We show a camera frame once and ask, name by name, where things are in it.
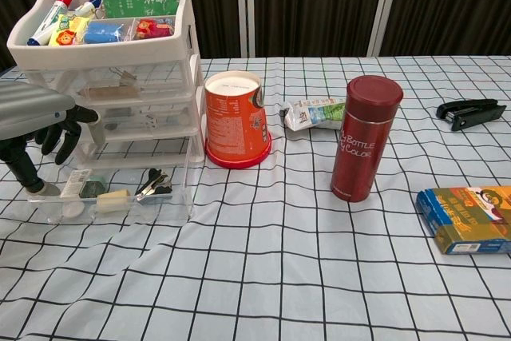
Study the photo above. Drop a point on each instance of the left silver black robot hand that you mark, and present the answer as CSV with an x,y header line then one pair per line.
x,y
28,109

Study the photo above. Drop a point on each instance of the black binder clips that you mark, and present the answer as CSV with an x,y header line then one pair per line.
x,y
153,183

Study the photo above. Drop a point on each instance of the clear plastic drawer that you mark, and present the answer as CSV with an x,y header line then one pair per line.
x,y
167,79
175,201
171,115

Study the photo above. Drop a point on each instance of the yellow lion snack packet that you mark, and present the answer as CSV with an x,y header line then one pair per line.
x,y
66,35

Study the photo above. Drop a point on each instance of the brown flat block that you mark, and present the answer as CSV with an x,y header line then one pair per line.
x,y
113,92

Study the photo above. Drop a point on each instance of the white label card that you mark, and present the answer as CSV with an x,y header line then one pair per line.
x,y
76,183

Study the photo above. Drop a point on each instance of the red-capped white marker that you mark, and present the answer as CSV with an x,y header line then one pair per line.
x,y
54,13

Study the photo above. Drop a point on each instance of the dark green object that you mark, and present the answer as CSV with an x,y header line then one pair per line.
x,y
92,189

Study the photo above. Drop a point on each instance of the silver binder clip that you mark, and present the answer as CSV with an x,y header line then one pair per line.
x,y
127,76

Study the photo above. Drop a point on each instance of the blue small packet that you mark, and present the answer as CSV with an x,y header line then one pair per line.
x,y
101,32

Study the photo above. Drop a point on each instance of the white round disc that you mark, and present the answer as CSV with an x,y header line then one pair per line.
x,y
74,210

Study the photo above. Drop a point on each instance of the blue-capped white marker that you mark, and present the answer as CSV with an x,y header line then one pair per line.
x,y
85,6

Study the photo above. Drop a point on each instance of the beige eraser block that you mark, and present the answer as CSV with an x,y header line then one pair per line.
x,y
113,201

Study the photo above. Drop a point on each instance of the red small packet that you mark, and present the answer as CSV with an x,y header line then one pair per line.
x,y
151,28

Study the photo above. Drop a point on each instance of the orange paper cup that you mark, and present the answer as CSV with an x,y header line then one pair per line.
x,y
233,125

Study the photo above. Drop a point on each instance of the white green snack packet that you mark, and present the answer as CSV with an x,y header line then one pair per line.
x,y
307,115

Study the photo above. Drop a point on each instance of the black folding screen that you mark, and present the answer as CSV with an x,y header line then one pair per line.
x,y
311,5

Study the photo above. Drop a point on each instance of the red thermos bottle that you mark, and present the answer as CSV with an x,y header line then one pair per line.
x,y
363,149

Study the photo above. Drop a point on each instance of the black stapler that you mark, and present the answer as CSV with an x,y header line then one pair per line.
x,y
471,112

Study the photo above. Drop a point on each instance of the orange blue cardboard box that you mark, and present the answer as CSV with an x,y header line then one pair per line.
x,y
467,217

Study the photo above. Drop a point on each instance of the white plastic drawer organizer frame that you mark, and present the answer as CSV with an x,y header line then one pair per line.
x,y
179,45

